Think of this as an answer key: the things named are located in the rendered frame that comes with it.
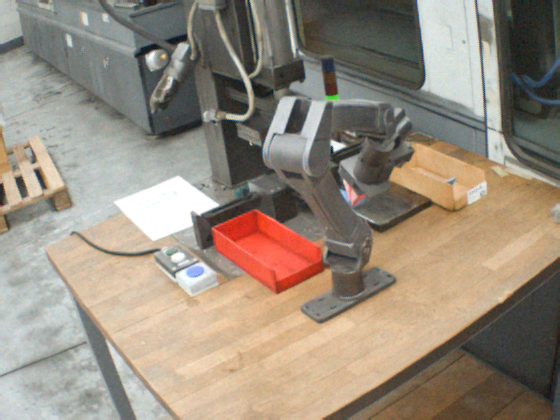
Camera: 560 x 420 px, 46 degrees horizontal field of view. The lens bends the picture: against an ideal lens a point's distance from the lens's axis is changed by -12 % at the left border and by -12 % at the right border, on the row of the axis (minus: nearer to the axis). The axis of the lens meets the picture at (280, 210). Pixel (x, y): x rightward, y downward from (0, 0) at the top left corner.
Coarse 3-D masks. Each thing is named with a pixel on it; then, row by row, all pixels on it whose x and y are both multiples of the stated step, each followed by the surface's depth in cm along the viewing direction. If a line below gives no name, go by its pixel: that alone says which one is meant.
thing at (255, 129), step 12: (240, 84) 183; (252, 84) 185; (288, 84) 165; (228, 96) 182; (240, 96) 177; (264, 96) 174; (276, 96) 167; (288, 96) 167; (300, 96) 167; (264, 108) 169; (276, 108) 165; (252, 120) 169; (264, 120) 168; (240, 132) 169; (252, 132) 164; (264, 132) 163; (252, 144) 172
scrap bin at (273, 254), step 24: (240, 216) 167; (264, 216) 166; (216, 240) 164; (240, 240) 168; (264, 240) 167; (288, 240) 160; (240, 264) 157; (264, 264) 147; (288, 264) 156; (312, 264) 150; (288, 288) 149
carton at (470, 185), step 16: (416, 144) 187; (416, 160) 189; (432, 160) 184; (448, 160) 179; (400, 176) 180; (416, 176) 174; (432, 176) 169; (448, 176) 181; (464, 176) 175; (480, 176) 170; (432, 192) 171; (448, 192) 166; (464, 192) 174; (480, 192) 170; (448, 208) 168
